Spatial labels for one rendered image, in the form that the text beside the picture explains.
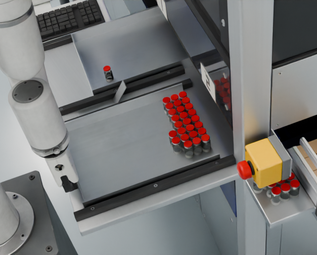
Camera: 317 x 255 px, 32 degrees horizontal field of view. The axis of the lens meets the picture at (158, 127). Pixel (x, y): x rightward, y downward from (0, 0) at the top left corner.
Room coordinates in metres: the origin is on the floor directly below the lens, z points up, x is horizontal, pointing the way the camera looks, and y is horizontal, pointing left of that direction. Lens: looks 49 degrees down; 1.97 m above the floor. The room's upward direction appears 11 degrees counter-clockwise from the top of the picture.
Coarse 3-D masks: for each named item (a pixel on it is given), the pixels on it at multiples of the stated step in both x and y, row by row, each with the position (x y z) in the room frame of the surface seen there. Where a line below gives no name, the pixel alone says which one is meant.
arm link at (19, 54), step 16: (32, 16) 0.78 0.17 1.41; (0, 32) 0.75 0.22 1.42; (16, 32) 0.75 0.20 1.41; (32, 32) 0.77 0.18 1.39; (0, 48) 0.75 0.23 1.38; (16, 48) 0.75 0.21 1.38; (32, 48) 0.76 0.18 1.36; (0, 64) 0.76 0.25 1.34; (16, 64) 0.75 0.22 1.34; (32, 64) 0.75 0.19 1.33; (16, 80) 0.86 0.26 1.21
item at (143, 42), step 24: (120, 24) 1.37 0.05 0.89; (144, 24) 1.36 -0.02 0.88; (168, 24) 1.33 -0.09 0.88; (96, 48) 1.29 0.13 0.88; (120, 48) 1.27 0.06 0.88; (144, 48) 1.25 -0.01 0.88; (168, 48) 1.23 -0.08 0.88; (96, 72) 1.19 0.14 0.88; (120, 72) 1.17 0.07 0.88; (144, 72) 1.11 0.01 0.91
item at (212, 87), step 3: (201, 63) 0.96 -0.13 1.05; (201, 66) 0.96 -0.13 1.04; (201, 69) 0.96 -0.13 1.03; (204, 69) 0.94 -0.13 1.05; (204, 72) 0.94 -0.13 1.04; (204, 75) 0.95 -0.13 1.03; (207, 75) 0.92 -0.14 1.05; (204, 78) 0.95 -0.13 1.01; (210, 78) 0.91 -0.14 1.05; (204, 81) 0.95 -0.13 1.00; (210, 81) 0.91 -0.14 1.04; (207, 84) 0.93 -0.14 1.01; (210, 84) 0.91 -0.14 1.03; (213, 84) 0.89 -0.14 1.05; (207, 87) 0.93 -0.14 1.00; (210, 87) 0.91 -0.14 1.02; (213, 87) 0.89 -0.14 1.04; (210, 90) 0.91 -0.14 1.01; (213, 90) 0.89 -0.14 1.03; (210, 93) 0.91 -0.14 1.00; (213, 93) 0.89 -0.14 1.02; (213, 96) 0.89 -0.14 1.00; (213, 99) 0.90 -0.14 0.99
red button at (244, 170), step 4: (244, 160) 0.69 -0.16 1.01; (240, 164) 0.68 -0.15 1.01; (244, 164) 0.68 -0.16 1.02; (248, 164) 0.68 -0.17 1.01; (240, 168) 0.67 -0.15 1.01; (244, 168) 0.67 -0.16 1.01; (248, 168) 0.67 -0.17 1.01; (240, 172) 0.67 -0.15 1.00; (244, 172) 0.66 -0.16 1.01; (248, 172) 0.66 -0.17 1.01; (240, 176) 0.67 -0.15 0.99; (244, 176) 0.66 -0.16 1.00; (248, 176) 0.66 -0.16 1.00
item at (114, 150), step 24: (144, 96) 1.03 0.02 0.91; (168, 96) 1.04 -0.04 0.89; (72, 120) 0.99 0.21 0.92; (96, 120) 1.00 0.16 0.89; (120, 120) 0.99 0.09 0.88; (144, 120) 0.97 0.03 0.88; (168, 120) 0.95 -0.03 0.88; (72, 144) 0.94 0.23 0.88; (96, 144) 0.92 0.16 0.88; (120, 144) 0.91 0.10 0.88; (144, 144) 0.89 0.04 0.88; (168, 144) 0.88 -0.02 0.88; (96, 168) 0.85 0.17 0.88; (120, 168) 0.83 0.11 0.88; (144, 168) 0.82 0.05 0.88; (168, 168) 0.80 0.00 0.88; (192, 168) 0.78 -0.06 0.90; (96, 192) 0.78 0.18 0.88; (120, 192) 0.75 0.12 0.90
